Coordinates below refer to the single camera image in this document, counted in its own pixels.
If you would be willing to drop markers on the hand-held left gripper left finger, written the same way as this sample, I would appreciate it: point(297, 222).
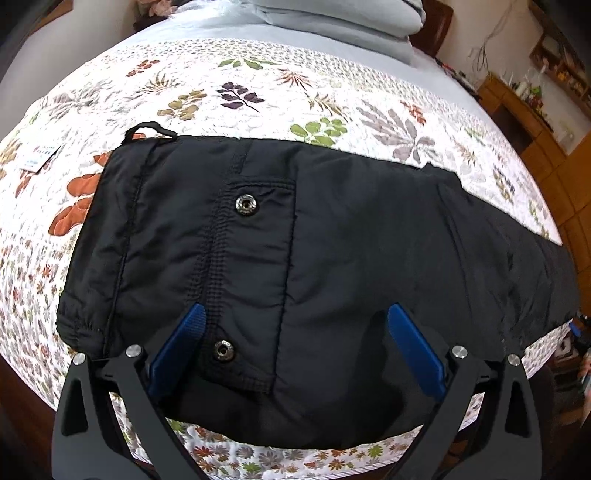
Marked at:
point(178, 344)

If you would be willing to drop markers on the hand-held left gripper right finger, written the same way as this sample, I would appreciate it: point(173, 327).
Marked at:
point(418, 350)

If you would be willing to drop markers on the black pants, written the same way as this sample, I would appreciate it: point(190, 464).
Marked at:
point(295, 249)

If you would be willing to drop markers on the white paper label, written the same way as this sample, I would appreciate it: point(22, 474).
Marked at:
point(40, 156)

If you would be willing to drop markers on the wooden cabinet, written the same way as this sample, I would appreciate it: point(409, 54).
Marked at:
point(545, 152)

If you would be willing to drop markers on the floral quilted bedspread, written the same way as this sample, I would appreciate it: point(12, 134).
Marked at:
point(286, 92)

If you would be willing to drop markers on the wooden headboard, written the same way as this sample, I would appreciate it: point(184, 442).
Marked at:
point(431, 30)

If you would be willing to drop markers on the light grey folded blanket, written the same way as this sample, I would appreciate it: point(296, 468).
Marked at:
point(332, 32)

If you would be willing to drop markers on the wooden wall shelf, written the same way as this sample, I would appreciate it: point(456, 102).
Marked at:
point(561, 60)

